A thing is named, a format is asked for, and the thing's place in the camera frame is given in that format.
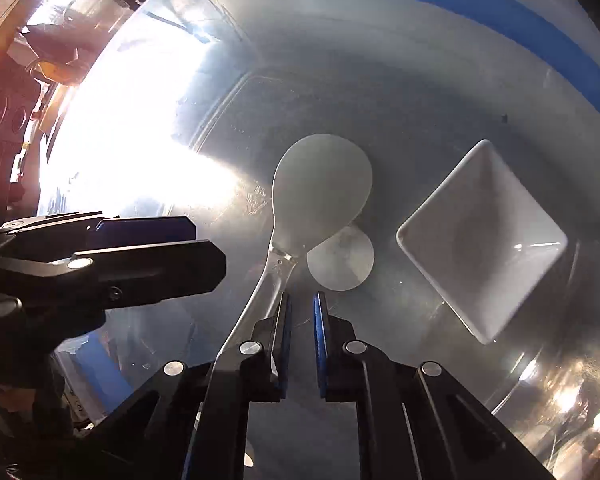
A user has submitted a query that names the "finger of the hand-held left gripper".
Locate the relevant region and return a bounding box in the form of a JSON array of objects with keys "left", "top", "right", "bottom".
[
  {"left": 0, "top": 240, "right": 227, "bottom": 311},
  {"left": 0, "top": 211, "right": 197, "bottom": 251}
]

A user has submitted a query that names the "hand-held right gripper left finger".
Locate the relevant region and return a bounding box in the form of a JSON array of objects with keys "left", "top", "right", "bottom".
[{"left": 82, "top": 292, "right": 293, "bottom": 480}]

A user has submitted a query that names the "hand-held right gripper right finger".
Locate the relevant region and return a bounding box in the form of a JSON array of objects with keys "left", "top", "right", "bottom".
[{"left": 313, "top": 291, "right": 556, "bottom": 480}]

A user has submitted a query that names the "clear plastic storage bin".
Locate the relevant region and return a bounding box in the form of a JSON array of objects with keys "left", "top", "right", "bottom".
[{"left": 32, "top": 0, "right": 600, "bottom": 466}]

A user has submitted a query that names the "white square dish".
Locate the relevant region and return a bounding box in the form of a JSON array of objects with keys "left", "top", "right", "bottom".
[{"left": 396, "top": 139, "right": 569, "bottom": 346}]

